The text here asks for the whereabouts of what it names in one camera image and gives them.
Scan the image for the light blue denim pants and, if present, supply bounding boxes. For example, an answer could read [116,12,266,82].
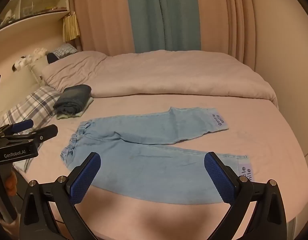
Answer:
[60,107,254,205]

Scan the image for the pink curtain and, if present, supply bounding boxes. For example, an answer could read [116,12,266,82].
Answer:
[73,0,137,54]
[195,0,257,73]

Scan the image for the plaid pillow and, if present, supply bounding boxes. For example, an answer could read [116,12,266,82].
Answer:
[0,85,63,173]

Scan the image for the white cubby shelf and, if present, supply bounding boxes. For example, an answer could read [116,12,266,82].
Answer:
[0,0,69,28]

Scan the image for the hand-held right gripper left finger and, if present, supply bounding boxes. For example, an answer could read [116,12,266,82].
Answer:
[19,152,102,240]

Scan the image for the blue checked pillow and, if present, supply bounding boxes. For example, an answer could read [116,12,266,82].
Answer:
[46,43,78,64]

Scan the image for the beige curved headboard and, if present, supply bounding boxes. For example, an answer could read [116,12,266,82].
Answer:
[0,11,69,90]

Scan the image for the person's left hand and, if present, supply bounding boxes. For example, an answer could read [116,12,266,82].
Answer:
[5,171,18,197]

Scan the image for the pink duvet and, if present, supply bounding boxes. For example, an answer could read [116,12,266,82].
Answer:
[41,50,280,108]

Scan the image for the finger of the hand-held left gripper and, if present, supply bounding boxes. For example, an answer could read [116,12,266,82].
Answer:
[1,119,34,134]
[0,124,59,153]

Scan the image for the folded light green cloth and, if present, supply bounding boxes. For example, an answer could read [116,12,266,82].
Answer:
[56,97,94,120]

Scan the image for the black and white plush toy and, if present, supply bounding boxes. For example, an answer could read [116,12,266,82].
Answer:
[11,56,29,72]

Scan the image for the white pillow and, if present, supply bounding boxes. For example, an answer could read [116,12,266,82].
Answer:
[29,56,50,84]

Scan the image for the folded dark denim jeans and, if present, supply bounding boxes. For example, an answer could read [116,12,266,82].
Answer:
[53,84,92,115]

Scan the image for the yellow tasselled cloth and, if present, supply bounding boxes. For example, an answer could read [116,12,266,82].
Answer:
[62,11,80,42]

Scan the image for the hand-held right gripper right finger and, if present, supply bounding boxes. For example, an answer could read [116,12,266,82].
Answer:
[203,151,287,240]

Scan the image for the teal curtain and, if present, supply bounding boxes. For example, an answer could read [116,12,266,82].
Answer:
[125,0,202,53]

